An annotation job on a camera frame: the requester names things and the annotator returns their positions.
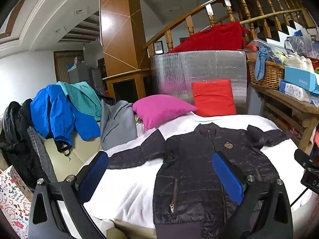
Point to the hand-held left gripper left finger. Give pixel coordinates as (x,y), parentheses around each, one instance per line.
(93,171)

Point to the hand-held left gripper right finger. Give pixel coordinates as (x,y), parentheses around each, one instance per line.
(228,176)

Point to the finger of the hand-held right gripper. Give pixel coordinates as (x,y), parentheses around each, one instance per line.
(302,156)

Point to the dark puffer jacket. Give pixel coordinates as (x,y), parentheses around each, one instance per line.
(192,159)

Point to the beige sofa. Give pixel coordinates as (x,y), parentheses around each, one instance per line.
(82,151)

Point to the white blanket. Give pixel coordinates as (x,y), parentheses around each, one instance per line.
(132,189)

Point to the grey garment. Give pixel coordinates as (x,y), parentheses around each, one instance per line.
(117,127)

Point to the wooden table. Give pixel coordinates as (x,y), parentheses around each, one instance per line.
(286,99)

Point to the tissue pack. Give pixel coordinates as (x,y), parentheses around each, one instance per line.
(296,92)

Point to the teal shirt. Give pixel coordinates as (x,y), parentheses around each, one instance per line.
(82,97)

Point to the blue jacket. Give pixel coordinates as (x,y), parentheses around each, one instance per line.
(49,109)

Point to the light blue cardboard box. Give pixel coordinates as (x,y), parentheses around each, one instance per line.
(299,78)

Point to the red pillow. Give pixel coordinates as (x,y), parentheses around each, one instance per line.
(214,97)

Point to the patterned gift bag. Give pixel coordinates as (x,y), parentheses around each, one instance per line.
(15,204)

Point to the black jacket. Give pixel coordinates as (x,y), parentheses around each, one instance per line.
(15,134)

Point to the wicker basket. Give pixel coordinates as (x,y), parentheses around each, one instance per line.
(269,76)

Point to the pink pillow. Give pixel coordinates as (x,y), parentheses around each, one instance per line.
(159,109)

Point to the grey cabinet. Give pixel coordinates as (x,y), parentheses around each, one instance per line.
(79,73)

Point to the blue cloth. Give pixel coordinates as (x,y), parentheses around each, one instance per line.
(261,59)

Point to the brown door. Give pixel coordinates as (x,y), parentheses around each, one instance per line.
(61,67)

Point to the clear bag of dark stuff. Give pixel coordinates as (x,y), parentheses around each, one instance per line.
(295,45)

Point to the silver foil board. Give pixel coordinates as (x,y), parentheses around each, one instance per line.
(194,67)

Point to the clear plastic storage box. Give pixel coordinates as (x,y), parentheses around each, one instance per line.
(312,42)

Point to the black white stair steps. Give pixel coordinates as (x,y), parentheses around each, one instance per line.
(274,33)

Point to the red cloth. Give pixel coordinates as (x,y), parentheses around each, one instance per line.
(211,39)

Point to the wooden column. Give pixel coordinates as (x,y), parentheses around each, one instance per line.
(119,29)

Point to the wooden stair railing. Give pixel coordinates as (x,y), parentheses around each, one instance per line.
(190,26)

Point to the dark picture frame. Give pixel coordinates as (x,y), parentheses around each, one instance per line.
(158,47)

